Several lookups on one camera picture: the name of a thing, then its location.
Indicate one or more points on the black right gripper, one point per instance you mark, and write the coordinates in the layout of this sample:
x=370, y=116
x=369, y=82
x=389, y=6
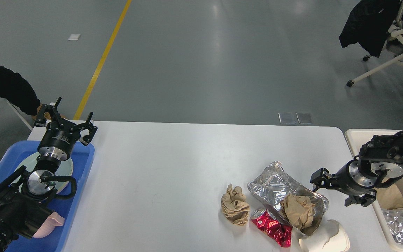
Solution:
x=351, y=180

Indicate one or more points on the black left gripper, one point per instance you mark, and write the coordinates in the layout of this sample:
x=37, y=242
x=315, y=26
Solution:
x=57, y=143

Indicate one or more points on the large brown paper bag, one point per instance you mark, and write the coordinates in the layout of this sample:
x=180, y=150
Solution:
x=389, y=198

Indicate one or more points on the pink mug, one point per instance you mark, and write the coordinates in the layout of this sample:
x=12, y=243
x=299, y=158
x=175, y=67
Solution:
x=52, y=221

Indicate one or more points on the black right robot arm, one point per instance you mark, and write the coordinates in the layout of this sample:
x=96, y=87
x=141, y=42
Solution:
x=379, y=164

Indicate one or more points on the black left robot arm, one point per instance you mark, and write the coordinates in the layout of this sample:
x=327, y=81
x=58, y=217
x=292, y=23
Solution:
x=25, y=195

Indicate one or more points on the blue plastic tray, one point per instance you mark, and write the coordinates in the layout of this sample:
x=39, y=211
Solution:
x=81, y=159

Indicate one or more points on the white paper cup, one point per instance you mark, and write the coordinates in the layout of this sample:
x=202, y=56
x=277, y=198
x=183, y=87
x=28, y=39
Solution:
x=329, y=237

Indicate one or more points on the crumpled paper in foil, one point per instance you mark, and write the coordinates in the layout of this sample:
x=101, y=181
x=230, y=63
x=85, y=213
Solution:
x=299, y=211

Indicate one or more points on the beige plastic bin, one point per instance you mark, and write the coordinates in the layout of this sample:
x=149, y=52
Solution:
x=355, y=138

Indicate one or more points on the silver foil bag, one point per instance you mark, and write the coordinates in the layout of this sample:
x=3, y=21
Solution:
x=274, y=184

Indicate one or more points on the right clear floor plate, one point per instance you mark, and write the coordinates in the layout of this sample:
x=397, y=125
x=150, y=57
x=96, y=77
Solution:
x=304, y=118

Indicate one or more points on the clear floor plate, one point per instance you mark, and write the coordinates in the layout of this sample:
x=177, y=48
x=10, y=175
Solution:
x=287, y=118
x=304, y=118

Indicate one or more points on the person in black left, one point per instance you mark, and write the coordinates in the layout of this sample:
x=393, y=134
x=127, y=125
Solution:
x=15, y=89

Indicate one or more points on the white floor tag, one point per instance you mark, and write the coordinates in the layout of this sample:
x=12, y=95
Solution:
x=74, y=37

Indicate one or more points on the crushed red can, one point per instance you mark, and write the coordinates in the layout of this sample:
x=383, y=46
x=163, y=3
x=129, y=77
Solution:
x=268, y=224

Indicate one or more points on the left clear floor plate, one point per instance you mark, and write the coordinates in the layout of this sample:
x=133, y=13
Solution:
x=287, y=118

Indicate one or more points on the crumpled brown paper ball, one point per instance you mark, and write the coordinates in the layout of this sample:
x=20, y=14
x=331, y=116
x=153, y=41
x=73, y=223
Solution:
x=234, y=206

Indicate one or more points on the black jacket on chair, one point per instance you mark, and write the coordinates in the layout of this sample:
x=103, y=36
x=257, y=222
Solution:
x=368, y=24

